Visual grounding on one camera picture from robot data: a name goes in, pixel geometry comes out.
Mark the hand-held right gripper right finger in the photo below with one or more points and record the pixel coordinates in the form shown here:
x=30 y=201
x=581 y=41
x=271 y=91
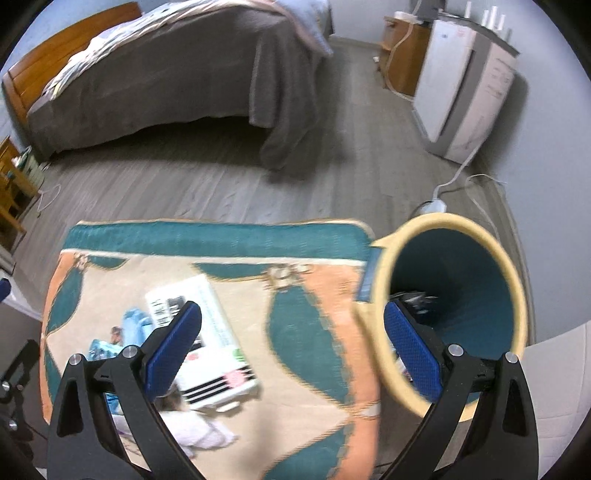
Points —
x=411 y=350

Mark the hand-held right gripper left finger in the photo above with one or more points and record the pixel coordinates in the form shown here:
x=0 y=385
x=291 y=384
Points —
x=173 y=350

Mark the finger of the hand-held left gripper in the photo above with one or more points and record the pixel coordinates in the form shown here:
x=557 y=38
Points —
x=21 y=369
x=3 y=290

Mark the light blue packet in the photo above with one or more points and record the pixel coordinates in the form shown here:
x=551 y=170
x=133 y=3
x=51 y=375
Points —
x=100 y=349

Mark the teal bucket with yellow rim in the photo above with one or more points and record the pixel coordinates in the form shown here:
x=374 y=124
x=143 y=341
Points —
x=461 y=286

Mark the white tissue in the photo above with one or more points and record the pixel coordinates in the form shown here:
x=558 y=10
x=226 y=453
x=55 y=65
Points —
x=198 y=429

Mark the wooden side table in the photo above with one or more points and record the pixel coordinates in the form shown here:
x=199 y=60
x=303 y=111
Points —
x=14 y=194

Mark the teal and orange patterned mat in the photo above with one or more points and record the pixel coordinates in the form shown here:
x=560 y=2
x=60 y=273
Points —
x=300 y=346

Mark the green and white bin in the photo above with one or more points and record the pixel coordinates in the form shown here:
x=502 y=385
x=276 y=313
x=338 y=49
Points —
x=30 y=164

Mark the white power strip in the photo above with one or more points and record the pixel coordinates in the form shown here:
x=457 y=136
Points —
x=431 y=207

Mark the white panelled door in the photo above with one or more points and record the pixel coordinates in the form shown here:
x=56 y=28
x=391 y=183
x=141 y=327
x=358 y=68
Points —
x=558 y=406

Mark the wooden bed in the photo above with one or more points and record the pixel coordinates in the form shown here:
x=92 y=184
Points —
x=55 y=60

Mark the white air purifier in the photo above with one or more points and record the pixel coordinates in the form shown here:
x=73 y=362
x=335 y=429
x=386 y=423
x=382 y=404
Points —
x=452 y=92

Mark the bed with grey blanket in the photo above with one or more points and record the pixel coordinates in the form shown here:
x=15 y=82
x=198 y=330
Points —
x=184 y=78

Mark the wooden cabinet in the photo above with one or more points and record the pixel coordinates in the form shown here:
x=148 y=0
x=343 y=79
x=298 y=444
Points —
x=408 y=60

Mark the flat white box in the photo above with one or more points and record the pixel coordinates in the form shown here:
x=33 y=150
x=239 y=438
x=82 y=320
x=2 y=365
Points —
x=413 y=17

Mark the white router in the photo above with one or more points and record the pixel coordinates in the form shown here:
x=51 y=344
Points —
x=489 y=21

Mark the black television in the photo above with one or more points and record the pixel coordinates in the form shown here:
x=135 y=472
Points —
x=431 y=8

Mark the blue printed duvet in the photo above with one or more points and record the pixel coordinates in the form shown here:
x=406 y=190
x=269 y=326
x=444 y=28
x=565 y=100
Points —
x=300 y=23

